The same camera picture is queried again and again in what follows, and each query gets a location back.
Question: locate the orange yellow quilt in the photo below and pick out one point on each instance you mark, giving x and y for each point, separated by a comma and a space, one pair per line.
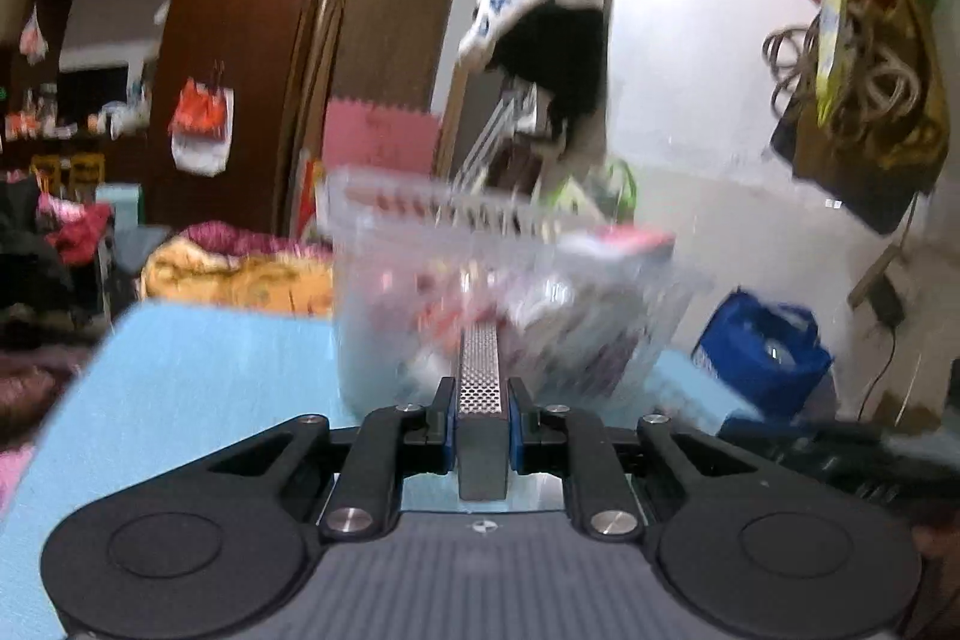
279, 284

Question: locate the white black hanging garment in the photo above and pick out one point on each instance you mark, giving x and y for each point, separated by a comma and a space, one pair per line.
559, 46

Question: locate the blue fabric shopping bag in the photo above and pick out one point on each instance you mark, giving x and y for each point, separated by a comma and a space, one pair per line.
770, 354

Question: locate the dark clothes pile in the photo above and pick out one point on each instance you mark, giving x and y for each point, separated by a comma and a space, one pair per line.
55, 255

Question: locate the dark red wooden wardrobe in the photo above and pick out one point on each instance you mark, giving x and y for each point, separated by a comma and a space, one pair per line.
187, 32

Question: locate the grey dotted slim box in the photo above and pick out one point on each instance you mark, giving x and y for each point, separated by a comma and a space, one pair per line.
481, 430

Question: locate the translucent white plastic basket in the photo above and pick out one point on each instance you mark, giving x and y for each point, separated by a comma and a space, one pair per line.
416, 262

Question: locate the pink foam mat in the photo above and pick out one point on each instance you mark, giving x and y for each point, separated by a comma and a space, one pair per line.
382, 137

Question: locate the orange white hanging bag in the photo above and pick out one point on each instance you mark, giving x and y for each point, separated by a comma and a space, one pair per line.
201, 129

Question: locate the green white tote bag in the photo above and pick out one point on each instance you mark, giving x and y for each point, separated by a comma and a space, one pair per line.
607, 192

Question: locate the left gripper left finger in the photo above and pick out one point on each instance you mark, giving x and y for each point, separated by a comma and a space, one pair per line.
392, 444

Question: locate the red pink tissue pack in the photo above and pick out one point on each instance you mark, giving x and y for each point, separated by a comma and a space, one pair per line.
624, 252

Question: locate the brown hanging bag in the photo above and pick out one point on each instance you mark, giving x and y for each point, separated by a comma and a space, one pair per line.
885, 139

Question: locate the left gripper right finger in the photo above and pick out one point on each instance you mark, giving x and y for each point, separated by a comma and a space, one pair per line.
575, 446

